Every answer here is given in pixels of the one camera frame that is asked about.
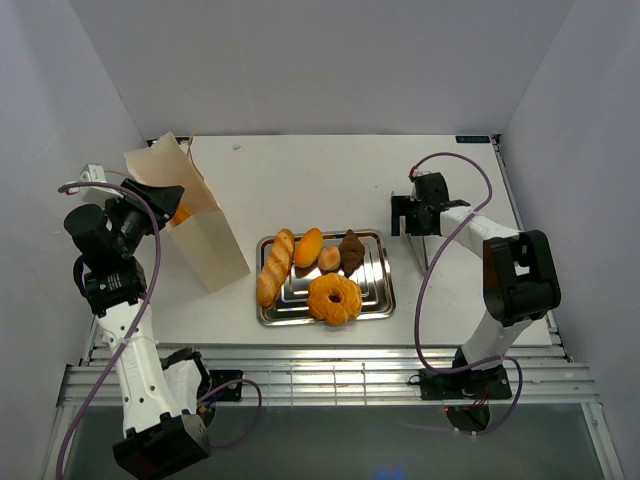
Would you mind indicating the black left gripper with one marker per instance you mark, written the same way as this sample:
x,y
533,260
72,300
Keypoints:
x,y
165,199

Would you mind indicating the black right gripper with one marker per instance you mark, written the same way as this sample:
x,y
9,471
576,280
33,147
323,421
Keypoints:
x,y
403,206

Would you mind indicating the short loaf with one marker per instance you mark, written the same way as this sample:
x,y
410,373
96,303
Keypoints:
x,y
182,214

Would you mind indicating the metal tongs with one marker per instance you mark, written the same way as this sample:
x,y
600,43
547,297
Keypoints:
x,y
418,251

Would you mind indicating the beige paper bag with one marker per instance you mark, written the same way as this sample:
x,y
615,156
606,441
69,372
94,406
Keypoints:
x,y
206,239

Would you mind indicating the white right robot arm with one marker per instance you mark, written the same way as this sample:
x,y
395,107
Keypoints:
x,y
519,279

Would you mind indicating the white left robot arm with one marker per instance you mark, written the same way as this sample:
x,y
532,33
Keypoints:
x,y
163,434

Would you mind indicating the blue label right corner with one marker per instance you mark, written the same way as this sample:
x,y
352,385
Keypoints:
x,y
473,139

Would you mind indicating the brown chocolate croissant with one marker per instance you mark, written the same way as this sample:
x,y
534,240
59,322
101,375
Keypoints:
x,y
351,252

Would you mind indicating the small round bun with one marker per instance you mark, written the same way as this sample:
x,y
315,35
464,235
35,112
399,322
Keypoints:
x,y
329,259

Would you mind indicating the orange oval bun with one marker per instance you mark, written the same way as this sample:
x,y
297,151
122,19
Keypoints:
x,y
308,248

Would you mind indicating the twisted loaf back left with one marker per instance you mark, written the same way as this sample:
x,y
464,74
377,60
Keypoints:
x,y
276,268

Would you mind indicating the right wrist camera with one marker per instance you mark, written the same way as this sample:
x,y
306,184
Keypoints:
x,y
415,173

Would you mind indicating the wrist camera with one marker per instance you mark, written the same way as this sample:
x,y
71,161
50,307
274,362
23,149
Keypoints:
x,y
415,173
93,173

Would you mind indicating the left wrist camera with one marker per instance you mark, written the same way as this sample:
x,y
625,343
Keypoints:
x,y
93,173

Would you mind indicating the ring shaped bread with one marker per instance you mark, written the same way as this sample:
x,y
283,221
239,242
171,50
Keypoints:
x,y
334,299

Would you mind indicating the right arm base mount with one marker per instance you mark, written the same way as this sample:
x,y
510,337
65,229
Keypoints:
x,y
466,395

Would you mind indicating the aluminium frame rail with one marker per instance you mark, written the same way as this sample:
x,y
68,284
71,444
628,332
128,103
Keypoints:
x,y
385,376

